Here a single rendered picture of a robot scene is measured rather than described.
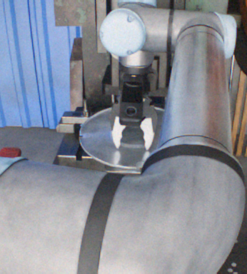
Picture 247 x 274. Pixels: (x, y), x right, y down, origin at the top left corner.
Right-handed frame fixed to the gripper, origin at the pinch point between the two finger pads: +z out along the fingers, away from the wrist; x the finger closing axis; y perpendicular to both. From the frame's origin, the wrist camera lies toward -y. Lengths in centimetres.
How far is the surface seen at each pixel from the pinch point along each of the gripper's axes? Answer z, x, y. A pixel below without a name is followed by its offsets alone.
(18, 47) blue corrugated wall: 16, 81, 134
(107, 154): 1.5, 5.8, -1.7
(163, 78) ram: -12.2, -7.1, 13.8
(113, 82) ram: -10.4, 5.7, 13.9
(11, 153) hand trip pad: 4.2, 31.4, 0.3
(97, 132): 1.2, 9.4, 7.6
